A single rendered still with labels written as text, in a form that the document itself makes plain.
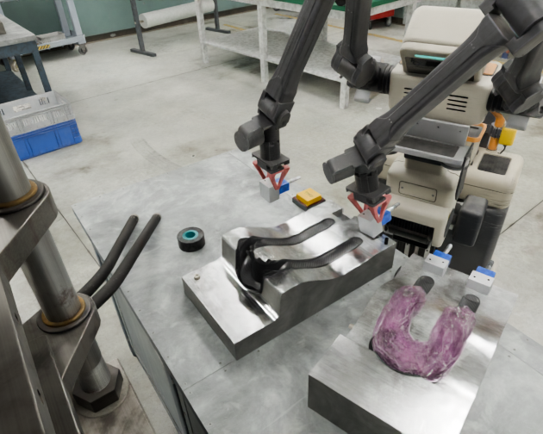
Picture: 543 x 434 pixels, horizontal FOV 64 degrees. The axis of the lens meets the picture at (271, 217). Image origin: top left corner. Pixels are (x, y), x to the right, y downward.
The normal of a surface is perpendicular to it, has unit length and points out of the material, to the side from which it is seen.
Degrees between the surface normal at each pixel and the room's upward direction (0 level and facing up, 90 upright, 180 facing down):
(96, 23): 90
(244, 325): 0
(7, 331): 0
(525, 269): 0
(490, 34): 75
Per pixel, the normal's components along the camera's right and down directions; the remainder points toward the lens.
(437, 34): -0.38, -0.25
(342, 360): -0.04, -0.81
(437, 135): -0.53, 0.51
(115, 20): 0.62, 0.44
